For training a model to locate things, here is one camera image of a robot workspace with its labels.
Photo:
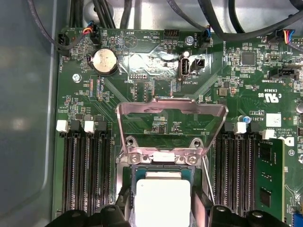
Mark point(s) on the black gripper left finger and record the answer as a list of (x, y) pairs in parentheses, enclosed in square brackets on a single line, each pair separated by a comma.
[(111, 217)]

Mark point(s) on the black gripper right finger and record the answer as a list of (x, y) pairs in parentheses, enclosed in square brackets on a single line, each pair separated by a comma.
[(225, 217)]

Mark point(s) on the silver CPU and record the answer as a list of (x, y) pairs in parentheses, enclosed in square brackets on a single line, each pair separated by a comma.
[(163, 203)]

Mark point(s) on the metal socket cover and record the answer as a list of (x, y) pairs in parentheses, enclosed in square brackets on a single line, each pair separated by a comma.
[(170, 106)]

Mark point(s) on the CPU socket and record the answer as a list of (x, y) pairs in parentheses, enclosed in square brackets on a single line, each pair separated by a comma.
[(144, 159)]

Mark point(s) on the black RAM slot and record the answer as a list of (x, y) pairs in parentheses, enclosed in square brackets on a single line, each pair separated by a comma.
[(78, 170), (245, 170), (91, 170), (67, 170), (233, 170), (222, 170), (105, 170)]

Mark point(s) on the green RAM stick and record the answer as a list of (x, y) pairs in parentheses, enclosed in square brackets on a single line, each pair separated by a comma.
[(270, 179)]

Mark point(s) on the black PC case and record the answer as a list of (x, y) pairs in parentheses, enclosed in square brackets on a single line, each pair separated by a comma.
[(23, 118)]

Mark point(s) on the green motherboard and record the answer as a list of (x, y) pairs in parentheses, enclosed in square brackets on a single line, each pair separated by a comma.
[(206, 82)]

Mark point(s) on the silver internal USB port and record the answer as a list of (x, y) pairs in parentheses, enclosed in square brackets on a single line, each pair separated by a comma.
[(184, 68)]

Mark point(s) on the silver coin battery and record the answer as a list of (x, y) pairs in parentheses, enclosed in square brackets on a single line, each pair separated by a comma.
[(104, 62)]

